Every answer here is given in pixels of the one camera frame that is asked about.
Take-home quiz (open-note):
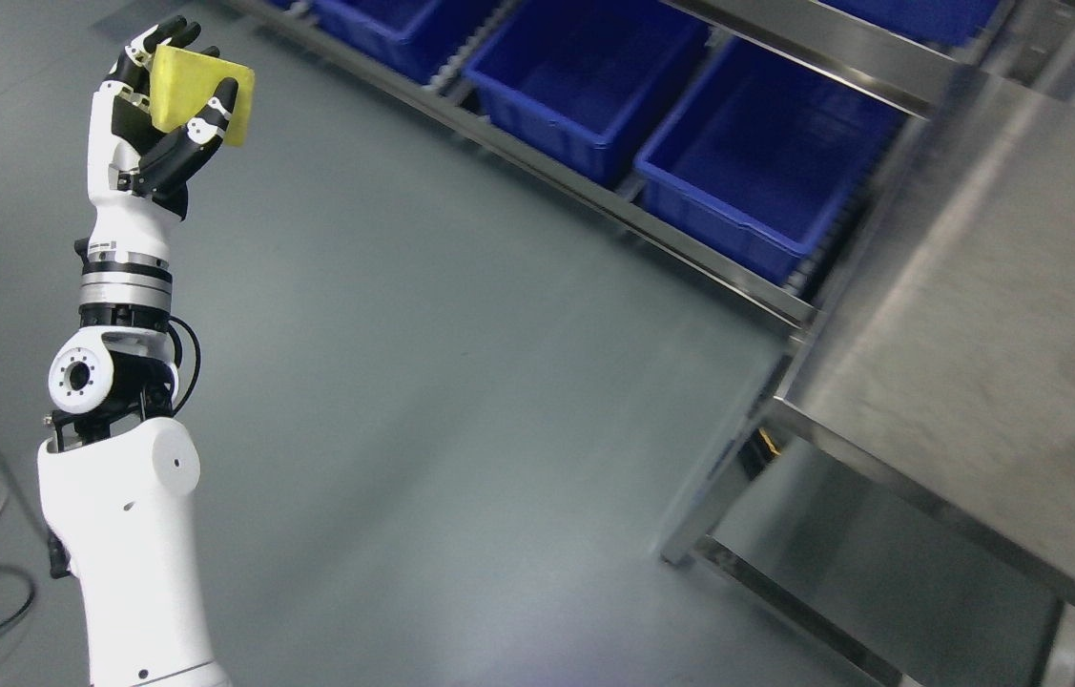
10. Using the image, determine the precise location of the yellow foam block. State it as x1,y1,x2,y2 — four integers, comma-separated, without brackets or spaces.
149,45,257,147

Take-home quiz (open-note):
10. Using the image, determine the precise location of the stainless steel table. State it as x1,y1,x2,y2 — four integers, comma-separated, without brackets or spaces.
659,67,1075,686

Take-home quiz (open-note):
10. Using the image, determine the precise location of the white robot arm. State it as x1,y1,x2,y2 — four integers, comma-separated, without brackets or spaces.
35,239,232,686

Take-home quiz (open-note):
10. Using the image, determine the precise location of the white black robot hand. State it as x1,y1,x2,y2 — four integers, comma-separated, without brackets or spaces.
75,14,239,262

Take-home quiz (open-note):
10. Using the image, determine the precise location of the metal roller shelf rack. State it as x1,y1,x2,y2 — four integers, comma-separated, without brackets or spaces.
233,1,1075,330

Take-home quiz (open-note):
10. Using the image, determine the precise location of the blue plastic bin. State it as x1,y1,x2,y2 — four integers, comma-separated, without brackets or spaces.
634,39,904,285
311,1,498,84
465,1,710,187

